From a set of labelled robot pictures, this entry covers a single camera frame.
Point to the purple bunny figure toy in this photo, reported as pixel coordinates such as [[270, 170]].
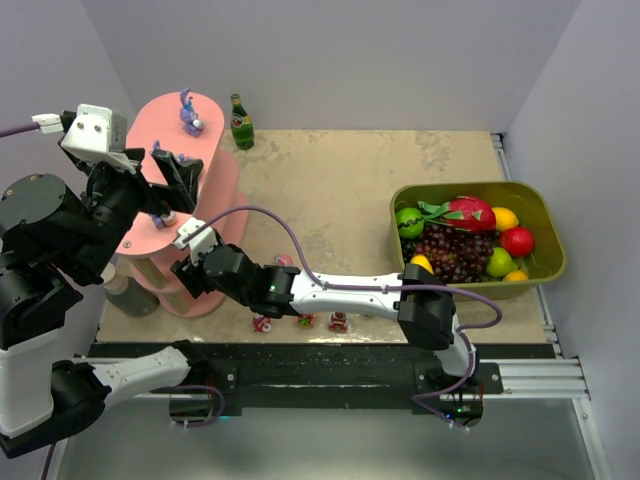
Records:
[[192, 124]]

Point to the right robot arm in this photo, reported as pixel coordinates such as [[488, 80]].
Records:
[[422, 306]]

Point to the strawberry cake toy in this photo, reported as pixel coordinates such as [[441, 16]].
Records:
[[338, 322]]

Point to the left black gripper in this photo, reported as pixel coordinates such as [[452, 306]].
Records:
[[145, 186]]

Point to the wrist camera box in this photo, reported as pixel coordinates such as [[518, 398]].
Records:
[[98, 135], [198, 237]]

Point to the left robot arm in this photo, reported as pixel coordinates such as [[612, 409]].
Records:
[[53, 244]]

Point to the pink round cake toy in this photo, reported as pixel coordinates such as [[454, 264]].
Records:
[[306, 321]]

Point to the yellow lemon toy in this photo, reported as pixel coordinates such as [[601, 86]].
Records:
[[505, 219]]

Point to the olive green plastic bin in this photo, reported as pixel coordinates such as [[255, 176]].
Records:
[[545, 263]]

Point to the red white cake toy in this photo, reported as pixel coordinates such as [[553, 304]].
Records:
[[262, 324]]

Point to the orange fruit toy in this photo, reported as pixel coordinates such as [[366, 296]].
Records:
[[516, 276]]

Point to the aluminium rail frame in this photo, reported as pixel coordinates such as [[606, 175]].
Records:
[[558, 378]]

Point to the pink egg shaped toy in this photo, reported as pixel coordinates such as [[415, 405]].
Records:
[[284, 260]]

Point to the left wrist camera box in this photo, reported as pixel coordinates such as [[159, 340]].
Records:
[[98, 135]]

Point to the pink dragon fruit toy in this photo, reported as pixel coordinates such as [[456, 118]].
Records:
[[465, 213]]

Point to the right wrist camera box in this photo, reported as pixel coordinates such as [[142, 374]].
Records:
[[198, 237]]

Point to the small purple bunny cupcake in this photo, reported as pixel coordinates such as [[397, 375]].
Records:
[[164, 220]]

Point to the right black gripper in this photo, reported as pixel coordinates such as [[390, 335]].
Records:
[[187, 273]]

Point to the purple grape bunch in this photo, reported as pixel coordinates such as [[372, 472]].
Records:
[[455, 256]]

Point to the green pear toy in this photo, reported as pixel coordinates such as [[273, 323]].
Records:
[[500, 263]]

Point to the black base frame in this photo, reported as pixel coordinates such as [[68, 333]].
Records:
[[227, 379]]

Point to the red apple toy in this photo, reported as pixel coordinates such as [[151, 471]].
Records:
[[517, 241]]

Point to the green glass bottle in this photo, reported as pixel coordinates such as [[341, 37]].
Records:
[[241, 124]]

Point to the yellow mango toy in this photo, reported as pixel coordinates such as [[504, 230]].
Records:
[[423, 261]]

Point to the pink tiered shelf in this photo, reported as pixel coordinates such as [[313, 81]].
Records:
[[147, 252]]

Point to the purple bunny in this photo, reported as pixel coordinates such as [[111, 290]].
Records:
[[180, 158]]

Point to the green soap dispenser bottle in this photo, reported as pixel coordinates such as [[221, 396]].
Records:
[[127, 295]]

